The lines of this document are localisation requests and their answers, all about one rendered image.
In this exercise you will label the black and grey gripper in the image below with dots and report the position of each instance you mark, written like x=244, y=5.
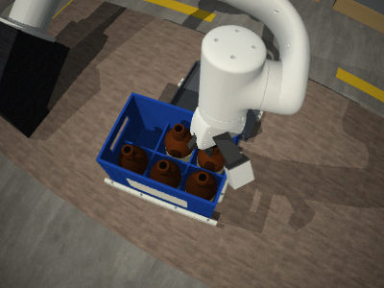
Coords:
x=202, y=139

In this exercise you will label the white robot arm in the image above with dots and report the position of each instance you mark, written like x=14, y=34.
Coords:
x=233, y=74

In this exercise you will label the blue crate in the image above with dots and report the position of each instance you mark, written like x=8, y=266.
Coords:
x=147, y=126

